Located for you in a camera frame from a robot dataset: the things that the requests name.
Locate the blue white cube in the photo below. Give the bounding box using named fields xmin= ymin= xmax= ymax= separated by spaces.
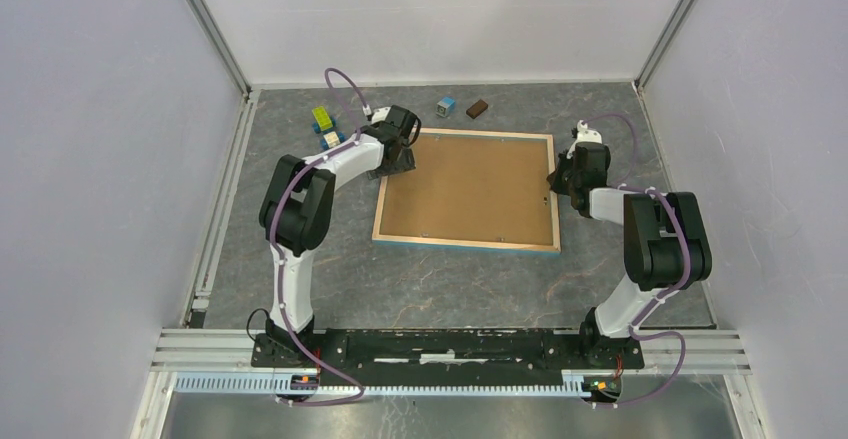
xmin=435 ymin=96 xmax=456 ymax=117

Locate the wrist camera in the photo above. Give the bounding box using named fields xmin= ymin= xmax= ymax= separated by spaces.
xmin=573 ymin=121 xmax=603 ymax=144
xmin=367 ymin=107 xmax=391 ymax=125

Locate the aluminium base profile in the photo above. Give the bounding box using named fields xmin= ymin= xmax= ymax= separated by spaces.
xmin=152 ymin=329 xmax=752 ymax=375

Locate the corner aluminium post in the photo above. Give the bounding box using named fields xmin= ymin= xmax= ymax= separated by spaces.
xmin=186 ymin=0 xmax=252 ymax=97
xmin=633 ymin=0 xmax=697 ymax=94

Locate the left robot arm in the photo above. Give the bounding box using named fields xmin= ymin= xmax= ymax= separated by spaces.
xmin=259 ymin=105 xmax=422 ymax=367

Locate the left floor aluminium rail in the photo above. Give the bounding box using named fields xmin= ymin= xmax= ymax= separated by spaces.
xmin=180 ymin=89 xmax=262 ymax=328

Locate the right corner aluminium post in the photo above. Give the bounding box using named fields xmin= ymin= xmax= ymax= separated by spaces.
xmin=633 ymin=0 xmax=697 ymax=94

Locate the white blue toy car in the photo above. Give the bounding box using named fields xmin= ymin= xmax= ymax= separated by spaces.
xmin=320 ymin=131 xmax=346 ymax=151

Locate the light wooden picture frame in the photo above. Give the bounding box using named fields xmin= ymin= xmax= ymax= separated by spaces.
xmin=370 ymin=127 xmax=562 ymax=256

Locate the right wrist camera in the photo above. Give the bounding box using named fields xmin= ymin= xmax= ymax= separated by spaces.
xmin=573 ymin=121 xmax=603 ymax=144

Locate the small brown block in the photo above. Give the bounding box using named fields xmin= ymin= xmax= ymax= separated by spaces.
xmin=465 ymin=99 xmax=489 ymax=119

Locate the left corner aluminium post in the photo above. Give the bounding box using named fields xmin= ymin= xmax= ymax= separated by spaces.
xmin=186 ymin=0 xmax=252 ymax=97

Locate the brown cardboard backing board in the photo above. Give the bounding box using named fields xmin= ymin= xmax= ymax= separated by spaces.
xmin=378 ymin=134 xmax=555 ymax=247

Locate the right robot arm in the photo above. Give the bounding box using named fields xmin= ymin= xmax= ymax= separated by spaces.
xmin=547 ymin=142 xmax=712 ymax=367

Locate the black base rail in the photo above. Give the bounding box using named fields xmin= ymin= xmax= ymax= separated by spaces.
xmin=251 ymin=328 xmax=645 ymax=386

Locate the green blue toy car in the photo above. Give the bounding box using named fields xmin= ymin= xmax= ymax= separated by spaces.
xmin=312 ymin=106 xmax=336 ymax=134

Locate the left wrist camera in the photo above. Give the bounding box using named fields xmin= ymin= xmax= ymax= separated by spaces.
xmin=367 ymin=107 xmax=391 ymax=125

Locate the slotted cable duct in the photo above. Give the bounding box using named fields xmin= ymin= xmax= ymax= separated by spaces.
xmin=173 ymin=372 xmax=623 ymax=399

